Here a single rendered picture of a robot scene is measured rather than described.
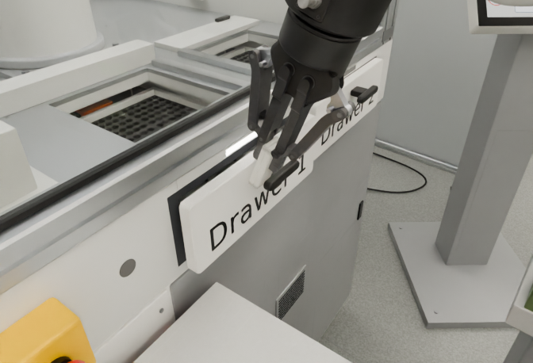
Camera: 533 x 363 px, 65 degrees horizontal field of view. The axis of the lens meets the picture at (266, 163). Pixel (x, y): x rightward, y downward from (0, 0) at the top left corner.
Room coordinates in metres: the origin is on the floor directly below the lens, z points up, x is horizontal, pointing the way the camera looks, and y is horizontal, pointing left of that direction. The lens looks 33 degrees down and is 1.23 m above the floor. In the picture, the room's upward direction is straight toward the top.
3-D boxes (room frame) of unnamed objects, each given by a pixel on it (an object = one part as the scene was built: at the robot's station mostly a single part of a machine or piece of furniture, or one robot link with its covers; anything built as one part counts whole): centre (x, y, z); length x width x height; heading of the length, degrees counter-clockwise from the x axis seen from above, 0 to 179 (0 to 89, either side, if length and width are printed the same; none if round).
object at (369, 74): (0.75, -0.16, 0.87); 0.29 x 0.02 x 0.11; 145
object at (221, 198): (0.49, 0.01, 0.87); 0.29 x 0.02 x 0.11; 145
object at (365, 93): (0.74, -0.18, 0.91); 0.07 x 0.04 x 0.01; 145
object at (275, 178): (0.47, -0.01, 0.91); 0.07 x 0.04 x 0.01; 145
